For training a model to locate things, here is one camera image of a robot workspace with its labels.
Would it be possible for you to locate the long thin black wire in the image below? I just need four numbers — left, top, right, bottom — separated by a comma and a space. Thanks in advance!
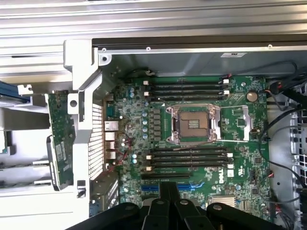
228, 61, 298, 80

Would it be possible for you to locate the blue expansion slot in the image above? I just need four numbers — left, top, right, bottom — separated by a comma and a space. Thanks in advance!
141, 183, 206, 192

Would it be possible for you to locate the green Dell motherboard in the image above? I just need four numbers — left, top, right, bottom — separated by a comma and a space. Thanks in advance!
103, 73, 274, 230

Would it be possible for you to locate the silver network port block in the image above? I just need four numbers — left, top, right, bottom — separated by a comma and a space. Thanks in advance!
104, 120, 119, 132

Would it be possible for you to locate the blue flat part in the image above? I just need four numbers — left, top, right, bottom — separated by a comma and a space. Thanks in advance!
0, 80, 33, 105

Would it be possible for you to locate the green graphics card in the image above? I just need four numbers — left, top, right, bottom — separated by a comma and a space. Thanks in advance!
46, 92, 75, 192

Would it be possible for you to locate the RAM slot with white latches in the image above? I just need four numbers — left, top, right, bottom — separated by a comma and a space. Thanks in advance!
143, 89, 230, 96
145, 164, 234, 172
146, 154, 234, 161
142, 79, 230, 86

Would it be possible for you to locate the thin black looped wire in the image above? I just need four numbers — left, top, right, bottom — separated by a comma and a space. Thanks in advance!
258, 107, 298, 169

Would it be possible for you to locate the white label sticker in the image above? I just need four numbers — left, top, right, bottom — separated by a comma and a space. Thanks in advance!
220, 50, 248, 58

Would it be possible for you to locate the thin wire locking lever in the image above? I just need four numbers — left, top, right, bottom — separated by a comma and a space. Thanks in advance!
217, 137, 250, 145

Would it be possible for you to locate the black expansion slot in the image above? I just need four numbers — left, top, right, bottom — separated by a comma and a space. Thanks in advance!
141, 172, 191, 181

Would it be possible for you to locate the silver finned chipset heatsink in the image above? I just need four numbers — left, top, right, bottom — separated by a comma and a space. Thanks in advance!
211, 195, 236, 209

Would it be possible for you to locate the black cable with connector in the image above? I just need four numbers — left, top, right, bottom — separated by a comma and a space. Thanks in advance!
272, 186, 303, 206

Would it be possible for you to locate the silver USB port stack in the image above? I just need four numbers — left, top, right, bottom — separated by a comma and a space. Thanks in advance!
105, 131, 116, 161

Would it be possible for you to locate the red and black twisted wire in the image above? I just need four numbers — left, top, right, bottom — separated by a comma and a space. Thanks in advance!
118, 124, 134, 166

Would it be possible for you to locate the perforated metal disk bay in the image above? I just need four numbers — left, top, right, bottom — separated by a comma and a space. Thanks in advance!
286, 82, 307, 173

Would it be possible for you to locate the thick black cable bundle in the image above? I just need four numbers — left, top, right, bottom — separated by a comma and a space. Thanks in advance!
265, 80, 307, 111

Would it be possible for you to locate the short black wire white plug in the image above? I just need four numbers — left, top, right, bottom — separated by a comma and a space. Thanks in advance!
131, 67, 154, 76

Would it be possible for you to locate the white plastic parts rack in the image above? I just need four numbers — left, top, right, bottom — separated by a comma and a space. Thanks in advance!
0, 39, 112, 214

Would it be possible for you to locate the CPU socket with metal frame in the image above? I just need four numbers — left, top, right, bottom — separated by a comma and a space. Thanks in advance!
165, 104, 222, 145

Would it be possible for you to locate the blue rear port connector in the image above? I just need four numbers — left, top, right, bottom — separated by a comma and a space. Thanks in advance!
106, 101, 121, 119

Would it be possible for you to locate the RAM slot with black latches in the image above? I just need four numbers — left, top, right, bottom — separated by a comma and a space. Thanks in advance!
151, 159, 232, 166
151, 148, 232, 156
148, 94, 227, 102
147, 84, 227, 91

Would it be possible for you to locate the round coin cell battery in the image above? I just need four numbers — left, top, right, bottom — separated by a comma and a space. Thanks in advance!
246, 90, 259, 103

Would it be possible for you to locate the silver metal PC case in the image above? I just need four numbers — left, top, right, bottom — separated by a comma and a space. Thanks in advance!
92, 37, 307, 230

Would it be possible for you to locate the silver socket cover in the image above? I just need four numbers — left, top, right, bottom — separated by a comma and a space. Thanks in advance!
240, 105, 256, 142

